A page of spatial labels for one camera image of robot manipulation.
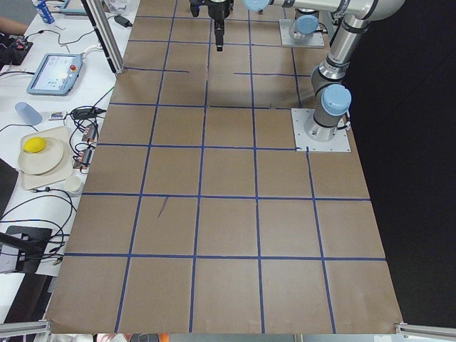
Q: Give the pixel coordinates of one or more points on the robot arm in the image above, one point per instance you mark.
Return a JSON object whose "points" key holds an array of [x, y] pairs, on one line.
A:
{"points": [[306, 22], [326, 78]]}

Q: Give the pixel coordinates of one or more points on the aluminium frame post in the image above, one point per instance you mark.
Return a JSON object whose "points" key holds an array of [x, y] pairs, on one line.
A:
{"points": [[95, 12]]}

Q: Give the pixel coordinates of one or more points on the yellow lemon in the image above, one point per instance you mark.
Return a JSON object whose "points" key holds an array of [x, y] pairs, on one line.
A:
{"points": [[35, 145]]}

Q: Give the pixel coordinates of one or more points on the beige plate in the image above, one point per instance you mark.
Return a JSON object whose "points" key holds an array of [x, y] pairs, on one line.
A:
{"points": [[44, 161]]}

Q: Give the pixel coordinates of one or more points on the teach pendant tablet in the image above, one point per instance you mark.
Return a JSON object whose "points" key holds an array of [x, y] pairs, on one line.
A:
{"points": [[56, 74]]}

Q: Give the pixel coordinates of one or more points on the black power adapter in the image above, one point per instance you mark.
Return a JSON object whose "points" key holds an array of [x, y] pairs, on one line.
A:
{"points": [[124, 22]]}

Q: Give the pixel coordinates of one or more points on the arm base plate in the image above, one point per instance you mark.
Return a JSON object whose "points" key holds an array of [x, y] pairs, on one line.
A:
{"points": [[291, 38], [310, 137]]}

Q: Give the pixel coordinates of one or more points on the beige tray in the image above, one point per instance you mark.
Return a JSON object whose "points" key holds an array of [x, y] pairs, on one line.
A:
{"points": [[62, 171]]}

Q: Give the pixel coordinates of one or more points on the blue plastic cup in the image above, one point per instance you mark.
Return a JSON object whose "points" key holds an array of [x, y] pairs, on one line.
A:
{"points": [[28, 114]]}

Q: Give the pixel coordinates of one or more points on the white paper cup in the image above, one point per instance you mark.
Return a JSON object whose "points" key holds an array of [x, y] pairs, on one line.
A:
{"points": [[73, 185]]}

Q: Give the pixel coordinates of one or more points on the milk carton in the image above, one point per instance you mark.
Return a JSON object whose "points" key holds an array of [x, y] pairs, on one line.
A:
{"points": [[43, 11]]}

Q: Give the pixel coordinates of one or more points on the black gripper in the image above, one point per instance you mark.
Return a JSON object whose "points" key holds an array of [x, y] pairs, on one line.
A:
{"points": [[218, 9]]}

